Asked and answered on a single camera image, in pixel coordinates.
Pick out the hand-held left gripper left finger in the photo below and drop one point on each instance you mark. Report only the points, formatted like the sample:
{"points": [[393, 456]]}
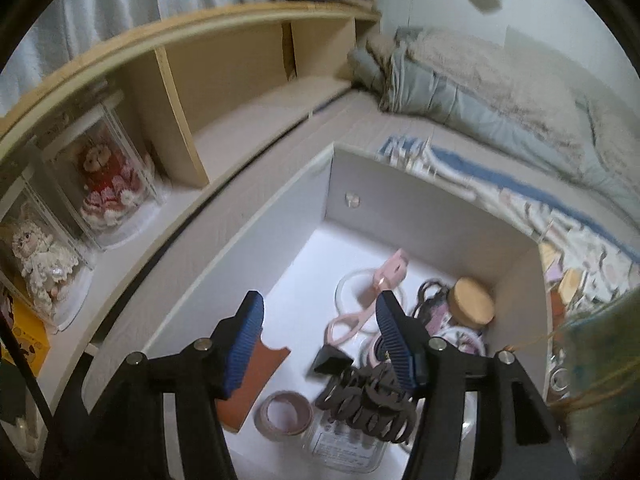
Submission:
{"points": [[245, 345]]}

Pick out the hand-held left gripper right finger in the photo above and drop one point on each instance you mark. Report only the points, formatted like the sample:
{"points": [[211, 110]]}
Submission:
{"points": [[397, 350]]}

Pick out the dark brown hair claw clip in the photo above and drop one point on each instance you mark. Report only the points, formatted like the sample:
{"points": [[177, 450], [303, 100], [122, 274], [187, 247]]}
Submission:
{"points": [[360, 400]]}

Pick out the white cardboard box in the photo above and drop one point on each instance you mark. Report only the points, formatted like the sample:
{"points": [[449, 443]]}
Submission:
{"points": [[425, 220]]}

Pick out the brown leather card holder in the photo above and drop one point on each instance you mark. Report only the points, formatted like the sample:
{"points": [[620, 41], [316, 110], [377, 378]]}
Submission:
{"points": [[255, 385]]}

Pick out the pink hair clip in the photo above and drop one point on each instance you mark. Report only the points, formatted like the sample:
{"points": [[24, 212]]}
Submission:
{"points": [[360, 310]]}

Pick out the black triangular clip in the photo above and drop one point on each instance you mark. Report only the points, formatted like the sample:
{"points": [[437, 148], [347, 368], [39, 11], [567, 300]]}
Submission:
{"points": [[330, 362]]}

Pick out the pink tape roll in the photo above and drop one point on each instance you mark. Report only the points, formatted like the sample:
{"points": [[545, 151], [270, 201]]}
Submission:
{"points": [[265, 417]]}

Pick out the jar with wooden lid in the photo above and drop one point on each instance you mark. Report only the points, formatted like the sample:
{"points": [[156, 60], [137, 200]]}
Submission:
{"points": [[472, 302]]}

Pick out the clear plastic pack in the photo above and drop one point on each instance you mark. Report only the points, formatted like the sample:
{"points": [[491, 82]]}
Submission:
{"points": [[345, 450]]}

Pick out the white pink printed blanket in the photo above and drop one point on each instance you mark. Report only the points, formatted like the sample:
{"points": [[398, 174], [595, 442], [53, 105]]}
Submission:
{"points": [[500, 195]]}

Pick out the red doll in clear case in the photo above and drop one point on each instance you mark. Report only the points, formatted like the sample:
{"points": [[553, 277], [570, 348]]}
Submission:
{"points": [[107, 180]]}

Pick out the white doll in clear case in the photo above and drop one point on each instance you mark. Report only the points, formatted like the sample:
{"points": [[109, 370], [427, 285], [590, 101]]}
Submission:
{"points": [[40, 270]]}

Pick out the yellow box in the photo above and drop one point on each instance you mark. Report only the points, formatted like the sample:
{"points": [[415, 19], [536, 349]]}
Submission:
{"points": [[25, 340]]}

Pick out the grey duvet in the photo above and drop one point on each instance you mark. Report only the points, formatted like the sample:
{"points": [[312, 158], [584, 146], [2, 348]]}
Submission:
{"points": [[450, 110]]}

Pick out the wooden shelf unit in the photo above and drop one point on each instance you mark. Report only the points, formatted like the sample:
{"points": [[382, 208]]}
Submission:
{"points": [[225, 75]]}

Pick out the beige quilted pillow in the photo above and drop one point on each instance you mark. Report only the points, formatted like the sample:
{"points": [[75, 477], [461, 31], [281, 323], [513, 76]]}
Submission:
{"points": [[475, 75], [617, 135]]}

